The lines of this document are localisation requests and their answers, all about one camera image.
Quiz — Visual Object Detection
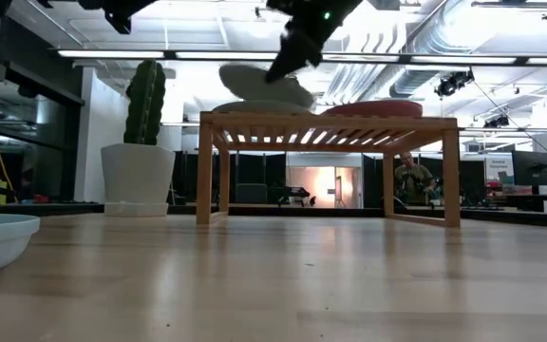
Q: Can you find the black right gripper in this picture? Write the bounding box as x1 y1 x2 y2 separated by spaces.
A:
266 16 336 85

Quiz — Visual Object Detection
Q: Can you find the pale green plate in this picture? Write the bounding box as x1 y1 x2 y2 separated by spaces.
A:
218 64 316 109

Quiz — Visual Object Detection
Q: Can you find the pink plate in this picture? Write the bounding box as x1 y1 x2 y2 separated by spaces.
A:
323 99 424 119

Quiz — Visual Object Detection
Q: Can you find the slatted wooden shelf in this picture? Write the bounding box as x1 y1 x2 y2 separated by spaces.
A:
196 111 462 229

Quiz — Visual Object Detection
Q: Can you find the green cactus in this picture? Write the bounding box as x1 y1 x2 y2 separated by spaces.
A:
123 59 167 146

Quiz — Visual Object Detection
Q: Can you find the black partition screen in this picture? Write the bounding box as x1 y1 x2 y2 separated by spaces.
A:
171 150 288 205

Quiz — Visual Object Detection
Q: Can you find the black background robot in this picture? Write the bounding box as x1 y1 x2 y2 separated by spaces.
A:
277 185 317 208

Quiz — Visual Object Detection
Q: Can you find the white plant pot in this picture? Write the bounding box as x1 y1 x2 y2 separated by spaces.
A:
101 143 177 219

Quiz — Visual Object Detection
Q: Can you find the black ceiling spotlight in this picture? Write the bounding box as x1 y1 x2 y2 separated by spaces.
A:
434 69 475 99
484 113 511 128

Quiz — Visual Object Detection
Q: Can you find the person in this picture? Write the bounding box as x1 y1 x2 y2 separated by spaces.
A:
393 150 439 206

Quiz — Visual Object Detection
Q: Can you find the black computer monitor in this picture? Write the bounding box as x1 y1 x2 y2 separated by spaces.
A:
511 150 547 187

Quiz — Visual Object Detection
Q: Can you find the white wall sign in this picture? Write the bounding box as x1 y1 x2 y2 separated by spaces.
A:
484 156 516 181

